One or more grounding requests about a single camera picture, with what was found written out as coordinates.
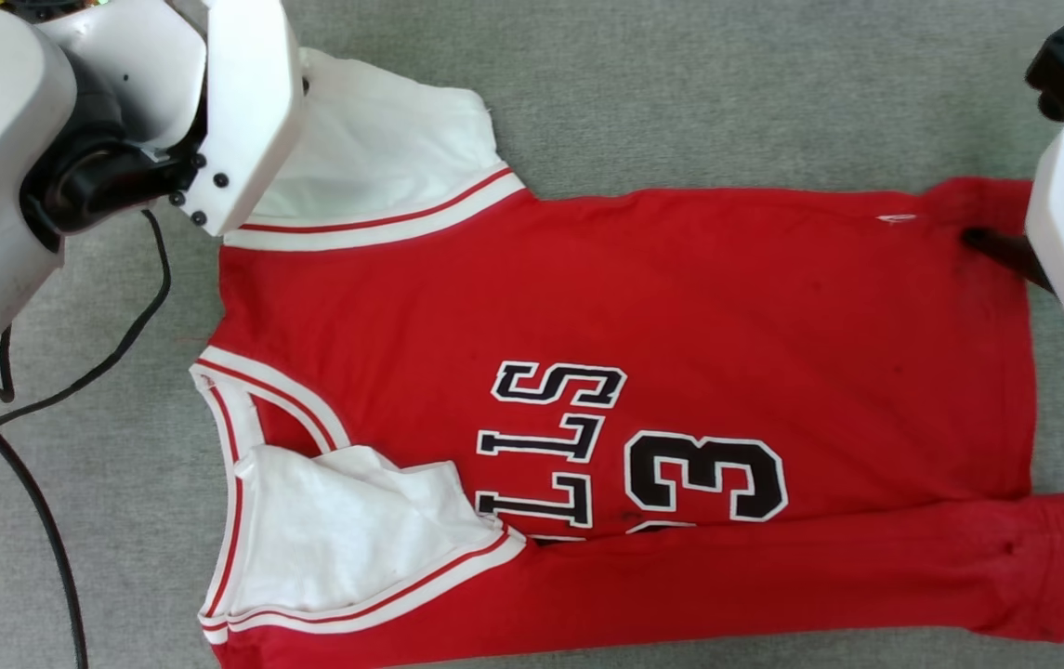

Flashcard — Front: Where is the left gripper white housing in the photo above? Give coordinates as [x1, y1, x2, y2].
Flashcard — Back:
[33, 0, 306, 239]

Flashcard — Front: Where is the red white Bulls jersey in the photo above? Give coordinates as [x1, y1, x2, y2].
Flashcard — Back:
[190, 46, 1064, 669]

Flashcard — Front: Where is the grey fabric sofa seat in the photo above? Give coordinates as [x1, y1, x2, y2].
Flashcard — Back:
[0, 0, 1064, 669]

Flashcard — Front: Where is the thin black cable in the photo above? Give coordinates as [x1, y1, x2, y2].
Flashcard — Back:
[0, 208, 173, 457]

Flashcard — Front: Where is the thick black cable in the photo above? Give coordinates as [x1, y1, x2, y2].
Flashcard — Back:
[0, 374, 89, 669]

